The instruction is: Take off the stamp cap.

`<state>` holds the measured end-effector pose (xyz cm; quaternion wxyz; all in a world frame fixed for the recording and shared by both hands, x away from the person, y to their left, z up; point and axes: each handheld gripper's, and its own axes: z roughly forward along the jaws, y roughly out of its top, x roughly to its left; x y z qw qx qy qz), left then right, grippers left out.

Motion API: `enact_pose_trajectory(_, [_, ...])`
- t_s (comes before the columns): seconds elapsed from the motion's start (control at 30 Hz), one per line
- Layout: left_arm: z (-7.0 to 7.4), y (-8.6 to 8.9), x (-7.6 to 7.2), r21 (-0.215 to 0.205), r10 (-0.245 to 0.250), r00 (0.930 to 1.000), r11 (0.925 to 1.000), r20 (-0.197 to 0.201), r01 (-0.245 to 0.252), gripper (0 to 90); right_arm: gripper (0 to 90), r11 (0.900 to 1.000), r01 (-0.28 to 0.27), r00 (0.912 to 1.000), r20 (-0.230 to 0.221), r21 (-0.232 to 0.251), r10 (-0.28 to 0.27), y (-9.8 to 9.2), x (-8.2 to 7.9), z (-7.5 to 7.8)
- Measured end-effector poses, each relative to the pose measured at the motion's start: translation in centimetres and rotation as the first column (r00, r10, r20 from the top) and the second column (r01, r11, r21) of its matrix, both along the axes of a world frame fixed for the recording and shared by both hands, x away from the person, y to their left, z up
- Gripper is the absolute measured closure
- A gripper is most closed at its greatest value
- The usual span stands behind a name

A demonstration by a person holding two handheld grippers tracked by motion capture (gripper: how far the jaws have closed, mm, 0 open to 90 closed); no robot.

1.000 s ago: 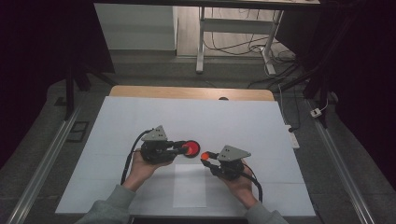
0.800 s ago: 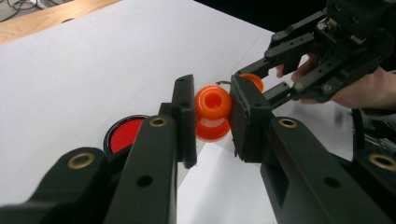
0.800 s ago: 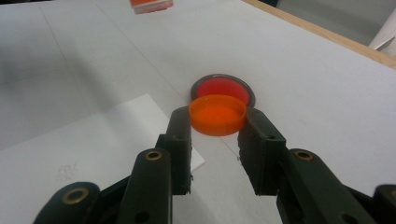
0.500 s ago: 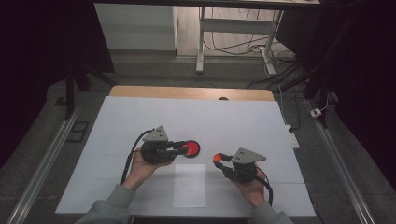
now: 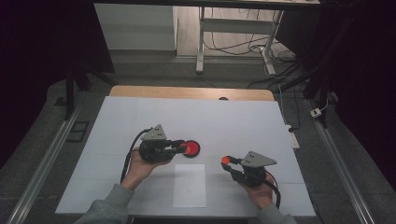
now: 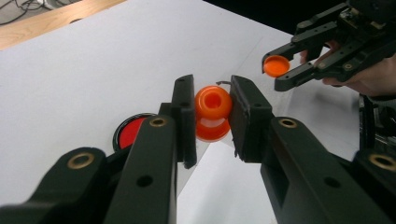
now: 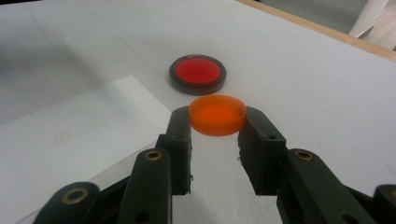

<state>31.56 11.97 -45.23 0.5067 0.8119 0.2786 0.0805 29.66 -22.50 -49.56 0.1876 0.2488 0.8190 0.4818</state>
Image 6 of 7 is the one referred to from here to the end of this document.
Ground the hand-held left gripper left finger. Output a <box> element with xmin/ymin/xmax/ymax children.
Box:
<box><xmin>104</xmin><ymin>74</ymin><xmax>198</xmax><ymax>224</ymax></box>

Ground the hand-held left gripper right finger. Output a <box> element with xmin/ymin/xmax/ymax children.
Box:
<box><xmin>229</xmin><ymin>75</ymin><xmax>394</xmax><ymax>224</ymax></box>

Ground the orange bottle cap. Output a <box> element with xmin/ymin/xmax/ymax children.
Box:
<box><xmin>262</xmin><ymin>55</ymin><xmax>291</xmax><ymax>78</ymax></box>

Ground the small orange plastic bottle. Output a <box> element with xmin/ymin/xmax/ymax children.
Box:
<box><xmin>194</xmin><ymin>85</ymin><xmax>233</xmax><ymax>144</ymax></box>

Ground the red round dish black rim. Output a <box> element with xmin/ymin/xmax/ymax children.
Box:
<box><xmin>112</xmin><ymin>112</ymin><xmax>157</xmax><ymax>153</ymax></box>

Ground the wooden table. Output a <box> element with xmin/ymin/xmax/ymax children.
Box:
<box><xmin>0</xmin><ymin>0</ymin><xmax>125</xmax><ymax>51</ymax></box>

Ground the tangle of black floor cables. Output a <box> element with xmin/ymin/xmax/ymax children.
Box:
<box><xmin>0</xmin><ymin>0</ymin><xmax>68</xmax><ymax>26</ymax></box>

